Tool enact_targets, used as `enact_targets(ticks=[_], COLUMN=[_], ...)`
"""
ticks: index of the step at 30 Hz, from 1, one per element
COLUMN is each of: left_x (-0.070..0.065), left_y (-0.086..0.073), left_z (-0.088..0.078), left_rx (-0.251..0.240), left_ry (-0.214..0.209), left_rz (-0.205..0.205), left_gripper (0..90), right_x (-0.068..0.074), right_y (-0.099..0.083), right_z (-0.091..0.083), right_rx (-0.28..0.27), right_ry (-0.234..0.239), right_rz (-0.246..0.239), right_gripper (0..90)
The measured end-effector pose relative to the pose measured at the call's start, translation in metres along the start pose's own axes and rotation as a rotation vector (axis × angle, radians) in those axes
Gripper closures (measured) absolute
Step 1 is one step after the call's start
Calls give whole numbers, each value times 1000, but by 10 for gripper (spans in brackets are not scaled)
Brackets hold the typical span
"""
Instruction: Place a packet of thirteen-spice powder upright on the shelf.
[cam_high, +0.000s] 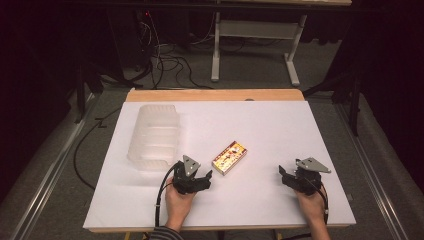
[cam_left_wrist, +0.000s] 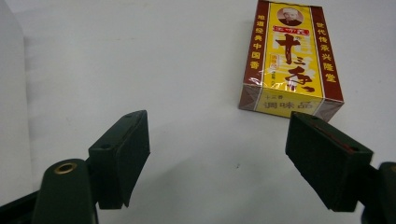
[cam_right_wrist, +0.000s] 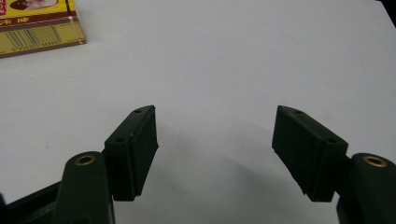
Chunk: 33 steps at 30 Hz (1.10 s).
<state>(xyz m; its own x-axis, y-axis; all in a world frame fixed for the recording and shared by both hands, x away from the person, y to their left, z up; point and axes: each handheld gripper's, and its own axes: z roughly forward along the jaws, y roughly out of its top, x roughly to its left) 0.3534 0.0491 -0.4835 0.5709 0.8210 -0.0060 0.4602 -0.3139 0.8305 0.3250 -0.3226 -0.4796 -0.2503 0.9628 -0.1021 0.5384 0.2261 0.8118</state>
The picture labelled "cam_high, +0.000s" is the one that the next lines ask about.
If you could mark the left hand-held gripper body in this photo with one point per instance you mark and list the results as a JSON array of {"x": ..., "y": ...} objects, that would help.
[{"x": 186, "y": 176}]

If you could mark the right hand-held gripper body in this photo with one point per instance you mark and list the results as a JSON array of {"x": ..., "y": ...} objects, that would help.
[{"x": 307, "y": 178}]

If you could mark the person's right hand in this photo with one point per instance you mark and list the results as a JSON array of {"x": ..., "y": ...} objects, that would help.
[{"x": 310, "y": 206}]

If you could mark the person's left hand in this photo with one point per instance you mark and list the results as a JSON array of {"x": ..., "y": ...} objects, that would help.
[{"x": 177, "y": 204}]

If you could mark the colourful printed cardboard box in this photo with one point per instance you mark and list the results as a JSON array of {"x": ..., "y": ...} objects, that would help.
[{"x": 230, "y": 158}]

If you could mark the white table board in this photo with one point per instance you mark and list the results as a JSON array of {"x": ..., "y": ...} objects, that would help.
[{"x": 253, "y": 133}]

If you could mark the translucent plastic storage bin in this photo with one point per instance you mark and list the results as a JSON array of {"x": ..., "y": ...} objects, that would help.
[{"x": 154, "y": 138}]

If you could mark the black metal stand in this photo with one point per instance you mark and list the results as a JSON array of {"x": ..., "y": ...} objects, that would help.
[
  {"x": 85, "y": 90},
  {"x": 350, "y": 96}
]

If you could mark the metal floor rail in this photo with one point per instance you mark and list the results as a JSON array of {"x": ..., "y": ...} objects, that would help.
[
  {"x": 370, "y": 173},
  {"x": 50, "y": 173}
]

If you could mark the white metal desk frame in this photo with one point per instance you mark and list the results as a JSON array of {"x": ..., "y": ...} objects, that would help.
[{"x": 256, "y": 30}]

